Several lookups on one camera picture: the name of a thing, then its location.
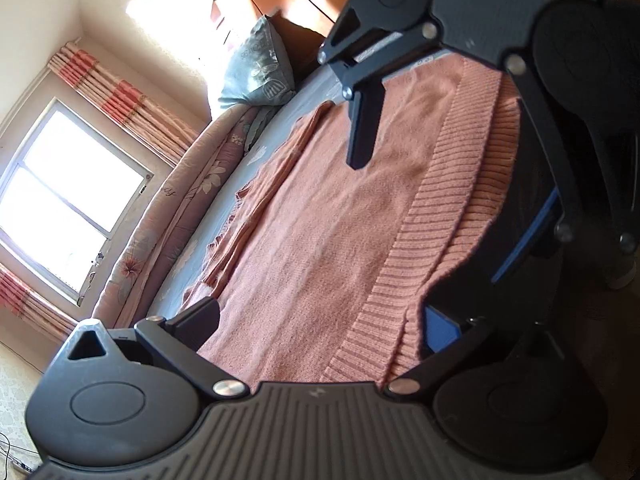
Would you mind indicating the grey-green floral pillow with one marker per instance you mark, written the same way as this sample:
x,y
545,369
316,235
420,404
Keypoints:
x,y
257,70

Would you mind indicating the flat grey-green pillow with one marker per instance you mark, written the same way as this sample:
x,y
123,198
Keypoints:
x,y
260,125

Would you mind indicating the pink patterned curtain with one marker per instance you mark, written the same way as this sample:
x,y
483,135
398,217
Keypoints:
x,y
32,305
125,100

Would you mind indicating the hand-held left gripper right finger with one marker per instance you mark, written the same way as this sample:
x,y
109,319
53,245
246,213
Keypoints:
x,y
440,329

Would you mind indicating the orange knit sweater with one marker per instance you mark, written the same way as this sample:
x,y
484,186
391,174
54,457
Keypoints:
x,y
350,220

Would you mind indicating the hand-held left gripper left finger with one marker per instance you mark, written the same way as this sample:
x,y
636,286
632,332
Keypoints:
x,y
197,317

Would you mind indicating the folded pink floral quilt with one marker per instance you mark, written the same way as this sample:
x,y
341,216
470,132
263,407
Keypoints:
x,y
175,210

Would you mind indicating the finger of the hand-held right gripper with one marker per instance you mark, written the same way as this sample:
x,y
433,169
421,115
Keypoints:
x,y
542,160
365,125

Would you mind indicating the wooden headboard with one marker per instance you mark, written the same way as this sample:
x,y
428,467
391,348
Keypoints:
x,y
300,0

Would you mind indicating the window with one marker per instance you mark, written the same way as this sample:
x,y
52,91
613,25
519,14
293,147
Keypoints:
x,y
65,195

